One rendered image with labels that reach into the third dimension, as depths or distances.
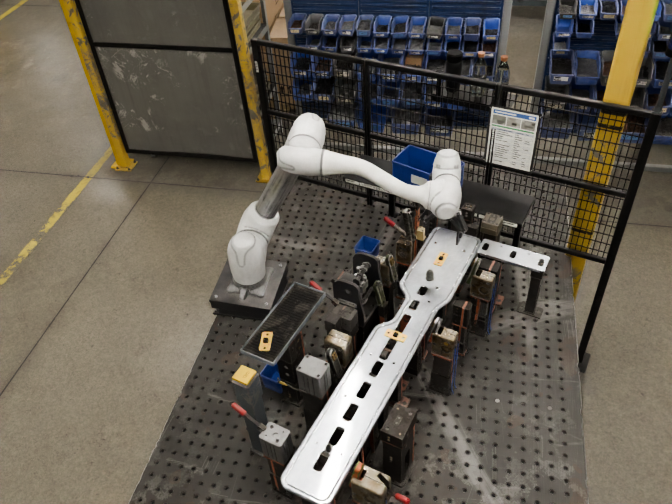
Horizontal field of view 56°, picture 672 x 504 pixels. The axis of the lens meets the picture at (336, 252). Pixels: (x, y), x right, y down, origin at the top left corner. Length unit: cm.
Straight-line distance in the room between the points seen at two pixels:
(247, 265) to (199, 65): 216
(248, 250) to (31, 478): 167
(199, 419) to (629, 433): 211
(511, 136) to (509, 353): 95
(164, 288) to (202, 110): 138
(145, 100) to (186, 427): 293
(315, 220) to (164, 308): 123
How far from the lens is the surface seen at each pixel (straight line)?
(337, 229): 336
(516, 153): 299
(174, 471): 260
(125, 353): 398
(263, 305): 290
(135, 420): 367
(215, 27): 448
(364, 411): 225
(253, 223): 290
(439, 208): 226
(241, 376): 219
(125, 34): 482
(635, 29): 269
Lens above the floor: 288
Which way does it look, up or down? 43 degrees down
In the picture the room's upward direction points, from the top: 5 degrees counter-clockwise
